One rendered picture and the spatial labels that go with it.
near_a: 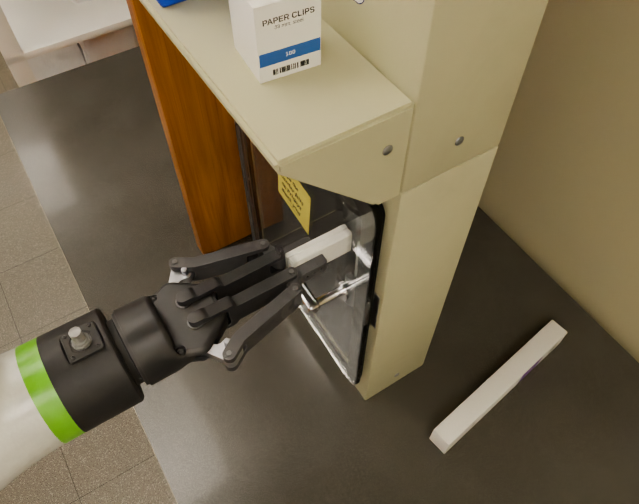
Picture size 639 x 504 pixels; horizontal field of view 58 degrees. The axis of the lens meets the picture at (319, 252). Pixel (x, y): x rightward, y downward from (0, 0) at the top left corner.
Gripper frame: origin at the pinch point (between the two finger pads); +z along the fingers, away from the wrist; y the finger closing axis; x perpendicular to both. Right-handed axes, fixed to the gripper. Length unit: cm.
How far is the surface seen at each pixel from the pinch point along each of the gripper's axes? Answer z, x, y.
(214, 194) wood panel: 0.6, 22.9, 32.3
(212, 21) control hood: -2.6, -19.9, 11.9
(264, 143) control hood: -5.9, -19.9, -2.6
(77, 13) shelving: 3, 39, 121
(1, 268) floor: -53, 131, 135
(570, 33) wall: 48.3, -0.2, 12.4
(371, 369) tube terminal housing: 5.4, 25.8, -4.7
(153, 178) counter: -4, 37, 55
